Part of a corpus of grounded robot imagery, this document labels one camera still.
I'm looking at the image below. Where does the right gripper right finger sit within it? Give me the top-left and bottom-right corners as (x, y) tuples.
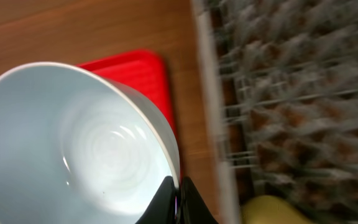
(178, 177), (218, 224)

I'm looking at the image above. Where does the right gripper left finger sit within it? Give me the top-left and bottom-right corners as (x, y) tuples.
(136, 176), (176, 224)

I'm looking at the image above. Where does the yellow cup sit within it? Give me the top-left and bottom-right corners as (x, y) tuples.
(241, 195), (313, 224)

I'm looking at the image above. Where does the light blue bowl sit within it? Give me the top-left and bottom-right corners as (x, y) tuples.
(0, 62), (180, 223)

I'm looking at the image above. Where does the grey dishwasher rack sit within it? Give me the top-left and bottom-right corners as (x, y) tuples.
(192, 0), (358, 223)

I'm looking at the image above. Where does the red serving tray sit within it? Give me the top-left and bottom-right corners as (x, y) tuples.
(79, 50), (181, 186)

